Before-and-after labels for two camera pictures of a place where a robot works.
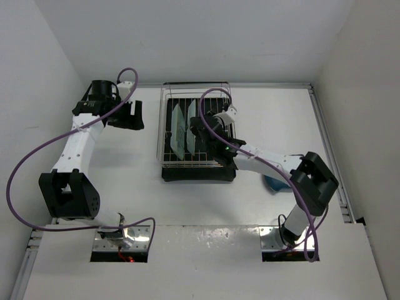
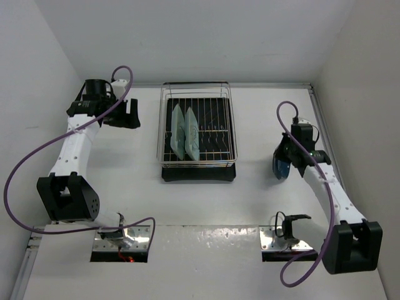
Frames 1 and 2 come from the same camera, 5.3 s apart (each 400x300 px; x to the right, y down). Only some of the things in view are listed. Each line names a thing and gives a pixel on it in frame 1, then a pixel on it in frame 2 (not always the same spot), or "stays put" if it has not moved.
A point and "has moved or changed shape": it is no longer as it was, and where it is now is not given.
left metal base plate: (140, 234) stays put
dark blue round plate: (275, 184) has moved or changed shape
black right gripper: (193, 125) to (280, 155)
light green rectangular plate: (177, 136) stays put
